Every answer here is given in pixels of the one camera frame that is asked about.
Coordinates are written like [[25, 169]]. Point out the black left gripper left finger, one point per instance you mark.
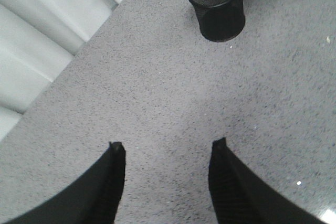
[[92, 198]]

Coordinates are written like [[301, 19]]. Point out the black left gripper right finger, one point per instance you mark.
[[271, 180]]

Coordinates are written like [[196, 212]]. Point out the black mesh pen bucket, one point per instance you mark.
[[219, 20]]

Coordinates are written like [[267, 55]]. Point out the grey curtain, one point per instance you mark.
[[38, 40]]

